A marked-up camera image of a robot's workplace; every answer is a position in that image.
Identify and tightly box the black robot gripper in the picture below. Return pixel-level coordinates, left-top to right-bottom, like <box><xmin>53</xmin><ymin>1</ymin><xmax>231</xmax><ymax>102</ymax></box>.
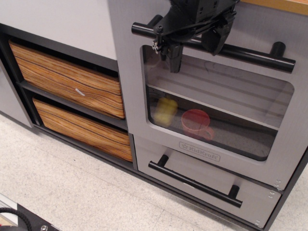
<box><xmin>154</xmin><ymin>0</ymin><xmax>238</xmax><ymax>73</ymax></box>

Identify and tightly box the grey toy oven door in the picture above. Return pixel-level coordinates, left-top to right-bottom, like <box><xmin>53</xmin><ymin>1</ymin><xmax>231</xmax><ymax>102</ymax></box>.
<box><xmin>109</xmin><ymin>0</ymin><xmax>308</xmax><ymax>190</ymax></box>

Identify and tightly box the grey oven rack shelf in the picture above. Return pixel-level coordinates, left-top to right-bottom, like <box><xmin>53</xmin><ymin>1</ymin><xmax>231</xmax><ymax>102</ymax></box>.
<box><xmin>144</xmin><ymin>55</ymin><xmax>295</xmax><ymax>132</ymax></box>

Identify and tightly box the yellow toy bell pepper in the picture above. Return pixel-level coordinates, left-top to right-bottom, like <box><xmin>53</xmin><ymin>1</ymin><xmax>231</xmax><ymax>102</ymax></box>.
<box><xmin>154</xmin><ymin>98</ymin><xmax>178</xmax><ymax>127</ymax></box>

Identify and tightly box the red plastic cup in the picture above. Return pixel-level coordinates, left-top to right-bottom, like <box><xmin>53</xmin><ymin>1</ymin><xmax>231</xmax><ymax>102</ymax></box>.
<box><xmin>181</xmin><ymin>109</ymin><xmax>215</xmax><ymax>141</ymax></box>

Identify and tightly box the dark grey toy kitchen cabinet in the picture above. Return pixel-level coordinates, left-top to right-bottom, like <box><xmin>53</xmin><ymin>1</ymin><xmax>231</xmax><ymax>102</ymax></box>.
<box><xmin>0</xmin><ymin>0</ymin><xmax>308</xmax><ymax>231</ymax></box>

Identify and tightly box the upper wood-pattern fabric bin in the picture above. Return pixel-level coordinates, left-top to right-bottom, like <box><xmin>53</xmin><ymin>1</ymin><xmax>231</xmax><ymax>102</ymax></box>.
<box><xmin>9</xmin><ymin>40</ymin><xmax>125</xmax><ymax>119</ymax></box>

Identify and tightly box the wood-pattern fabric bin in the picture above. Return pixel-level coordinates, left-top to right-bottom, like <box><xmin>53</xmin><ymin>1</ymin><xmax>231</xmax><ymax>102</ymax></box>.
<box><xmin>33</xmin><ymin>98</ymin><xmax>133</xmax><ymax>162</ymax></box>
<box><xmin>9</xmin><ymin>40</ymin><xmax>125</xmax><ymax>119</ymax></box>

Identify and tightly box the lower wood-pattern fabric bin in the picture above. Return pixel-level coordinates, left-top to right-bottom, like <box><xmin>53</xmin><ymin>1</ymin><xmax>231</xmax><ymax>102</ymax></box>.
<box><xmin>33</xmin><ymin>98</ymin><xmax>133</xmax><ymax>162</ymax></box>

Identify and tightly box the grey bottom drawer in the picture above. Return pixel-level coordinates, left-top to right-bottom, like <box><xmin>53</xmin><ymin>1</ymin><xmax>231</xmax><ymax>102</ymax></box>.
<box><xmin>135</xmin><ymin>137</ymin><xmax>281</xmax><ymax>228</ymax></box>

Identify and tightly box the black oven door handle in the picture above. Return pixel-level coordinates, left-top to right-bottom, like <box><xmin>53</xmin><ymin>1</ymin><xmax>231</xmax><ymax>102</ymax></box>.
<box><xmin>131</xmin><ymin>15</ymin><xmax>295</xmax><ymax>73</ymax></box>

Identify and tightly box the black drawer handle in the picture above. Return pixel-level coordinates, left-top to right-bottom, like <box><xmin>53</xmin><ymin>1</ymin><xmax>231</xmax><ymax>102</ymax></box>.
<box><xmin>148</xmin><ymin>154</ymin><xmax>243</xmax><ymax>208</ymax></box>

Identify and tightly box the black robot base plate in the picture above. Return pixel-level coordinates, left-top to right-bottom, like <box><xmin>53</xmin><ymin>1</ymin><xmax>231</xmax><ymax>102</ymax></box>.
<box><xmin>17</xmin><ymin>204</ymin><xmax>59</xmax><ymax>231</ymax></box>

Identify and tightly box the black cable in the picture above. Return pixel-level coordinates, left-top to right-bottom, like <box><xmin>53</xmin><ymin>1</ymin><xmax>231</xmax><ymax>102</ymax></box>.
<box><xmin>0</xmin><ymin>207</ymin><xmax>37</xmax><ymax>231</ymax></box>

